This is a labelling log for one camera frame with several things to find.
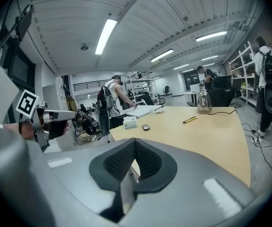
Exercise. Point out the long ceiling light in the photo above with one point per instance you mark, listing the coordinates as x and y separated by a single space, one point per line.
105 37
162 55
211 36

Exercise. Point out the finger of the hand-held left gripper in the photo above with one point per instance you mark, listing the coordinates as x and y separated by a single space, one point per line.
60 115

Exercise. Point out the yellow utility knife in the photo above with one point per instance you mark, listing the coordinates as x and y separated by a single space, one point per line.
189 119

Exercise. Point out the round ceiling fixture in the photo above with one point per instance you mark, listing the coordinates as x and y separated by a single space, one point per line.
84 47

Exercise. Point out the white board on table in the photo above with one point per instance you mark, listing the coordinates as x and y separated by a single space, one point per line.
140 111

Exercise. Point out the steel kettle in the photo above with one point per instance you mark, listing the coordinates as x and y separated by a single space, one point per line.
204 104

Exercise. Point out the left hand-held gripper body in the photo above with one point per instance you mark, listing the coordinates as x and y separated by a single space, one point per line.
27 103

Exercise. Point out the white shelf rack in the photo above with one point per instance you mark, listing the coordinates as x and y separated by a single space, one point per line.
244 63
147 86

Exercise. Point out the white power strip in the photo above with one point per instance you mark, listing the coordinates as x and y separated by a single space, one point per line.
256 140

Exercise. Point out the black grey backpack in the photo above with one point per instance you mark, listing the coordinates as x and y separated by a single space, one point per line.
271 91
104 100

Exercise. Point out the black mounted screen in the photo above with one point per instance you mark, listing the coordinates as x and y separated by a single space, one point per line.
25 22

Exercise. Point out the white tissue box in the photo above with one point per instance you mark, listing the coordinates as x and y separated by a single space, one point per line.
129 123

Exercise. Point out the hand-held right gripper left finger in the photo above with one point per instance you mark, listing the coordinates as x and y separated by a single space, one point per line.
79 174

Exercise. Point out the black office chair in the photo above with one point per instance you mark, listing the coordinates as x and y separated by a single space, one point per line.
221 96

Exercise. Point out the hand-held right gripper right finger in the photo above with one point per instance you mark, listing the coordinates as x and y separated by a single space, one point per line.
197 197

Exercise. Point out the pale grey locker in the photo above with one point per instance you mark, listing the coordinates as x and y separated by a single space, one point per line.
53 96

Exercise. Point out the person's left forearm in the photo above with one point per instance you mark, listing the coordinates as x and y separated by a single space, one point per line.
20 130

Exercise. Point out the grey computer mouse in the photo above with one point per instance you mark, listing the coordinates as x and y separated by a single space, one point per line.
146 127

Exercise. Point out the crumpled white tissue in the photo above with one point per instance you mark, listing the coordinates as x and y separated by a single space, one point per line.
160 110

